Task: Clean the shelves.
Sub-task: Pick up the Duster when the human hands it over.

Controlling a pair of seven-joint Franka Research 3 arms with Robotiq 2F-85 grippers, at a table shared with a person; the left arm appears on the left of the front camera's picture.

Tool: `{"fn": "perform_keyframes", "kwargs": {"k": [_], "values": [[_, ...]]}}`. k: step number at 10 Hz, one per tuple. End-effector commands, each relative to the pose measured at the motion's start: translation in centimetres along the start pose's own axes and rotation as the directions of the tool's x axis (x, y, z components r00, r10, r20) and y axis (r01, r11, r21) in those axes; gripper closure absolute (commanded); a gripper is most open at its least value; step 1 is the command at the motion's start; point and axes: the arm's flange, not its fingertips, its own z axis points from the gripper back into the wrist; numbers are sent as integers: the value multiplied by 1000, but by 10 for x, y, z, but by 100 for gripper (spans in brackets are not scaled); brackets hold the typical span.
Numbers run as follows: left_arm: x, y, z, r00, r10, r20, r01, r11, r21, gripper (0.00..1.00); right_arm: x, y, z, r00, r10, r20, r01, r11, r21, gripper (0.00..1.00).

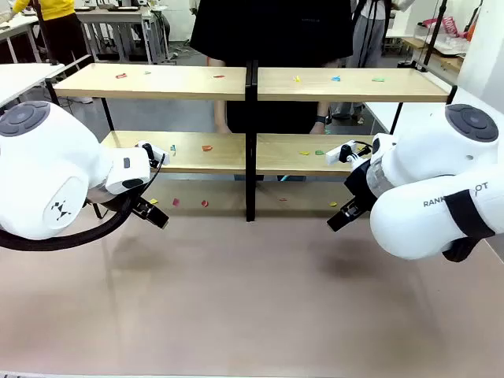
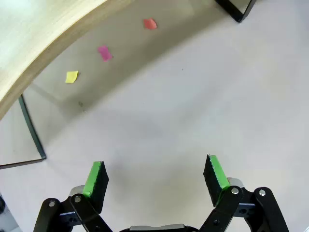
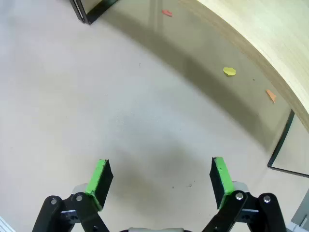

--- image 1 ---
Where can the wood shelf unit black frame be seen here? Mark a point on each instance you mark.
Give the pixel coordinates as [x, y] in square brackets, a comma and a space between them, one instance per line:
[157, 80]
[315, 86]

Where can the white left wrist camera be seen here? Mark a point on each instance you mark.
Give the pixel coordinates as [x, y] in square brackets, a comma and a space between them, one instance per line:
[159, 151]

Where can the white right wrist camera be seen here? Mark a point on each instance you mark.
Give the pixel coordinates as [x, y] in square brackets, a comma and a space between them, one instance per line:
[334, 155]

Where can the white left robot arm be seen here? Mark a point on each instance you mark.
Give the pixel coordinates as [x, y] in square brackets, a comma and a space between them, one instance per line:
[43, 165]

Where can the person's left forearm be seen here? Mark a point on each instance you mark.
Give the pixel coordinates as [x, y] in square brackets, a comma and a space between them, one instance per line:
[323, 108]

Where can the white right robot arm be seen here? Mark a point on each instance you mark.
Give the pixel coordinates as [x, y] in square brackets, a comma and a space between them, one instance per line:
[425, 157]

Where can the black stand pole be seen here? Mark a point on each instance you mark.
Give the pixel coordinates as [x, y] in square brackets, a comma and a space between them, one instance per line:
[431, 43]
[53, 62]

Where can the wooden table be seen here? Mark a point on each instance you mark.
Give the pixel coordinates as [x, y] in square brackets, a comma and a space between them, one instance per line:
[445, 59]

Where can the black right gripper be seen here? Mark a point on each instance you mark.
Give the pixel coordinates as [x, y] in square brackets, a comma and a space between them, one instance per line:
[362, 185]

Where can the white table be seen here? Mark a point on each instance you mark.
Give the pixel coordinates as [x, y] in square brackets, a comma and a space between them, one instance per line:
[23, 76]
[382, 112]

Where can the person's right hand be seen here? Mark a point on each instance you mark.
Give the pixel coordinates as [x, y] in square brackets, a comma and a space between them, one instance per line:
[224, 129]

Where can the person's left hand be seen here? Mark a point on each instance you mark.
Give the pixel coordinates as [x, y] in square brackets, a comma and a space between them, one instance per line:
[318, 129]

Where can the person in black dress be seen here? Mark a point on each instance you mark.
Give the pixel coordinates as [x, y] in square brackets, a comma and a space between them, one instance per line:
[271, 31]

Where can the person in yellow top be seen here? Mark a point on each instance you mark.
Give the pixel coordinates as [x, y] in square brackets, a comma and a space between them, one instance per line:
[59, 10]

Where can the teal paper scrap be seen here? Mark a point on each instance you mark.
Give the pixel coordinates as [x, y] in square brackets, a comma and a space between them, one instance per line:
[173, 148]

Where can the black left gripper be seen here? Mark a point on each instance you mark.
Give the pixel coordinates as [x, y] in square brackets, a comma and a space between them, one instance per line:
[141, 208]

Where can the white desk with clutter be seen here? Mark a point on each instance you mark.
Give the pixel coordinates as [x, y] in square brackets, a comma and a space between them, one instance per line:
[15, 27]

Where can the black wrist watch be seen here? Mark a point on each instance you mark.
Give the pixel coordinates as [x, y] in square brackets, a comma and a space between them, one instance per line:
[323, 119]

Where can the pink printed bag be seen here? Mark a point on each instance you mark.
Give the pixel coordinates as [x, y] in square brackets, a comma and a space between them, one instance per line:
[452, 25]

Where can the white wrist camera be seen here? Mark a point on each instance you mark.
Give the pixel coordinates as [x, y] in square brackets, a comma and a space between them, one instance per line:
[334, 155]
[159, 151]

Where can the grey-legged desk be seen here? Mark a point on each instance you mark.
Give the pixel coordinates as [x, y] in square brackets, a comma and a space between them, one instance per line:
[114, 15]

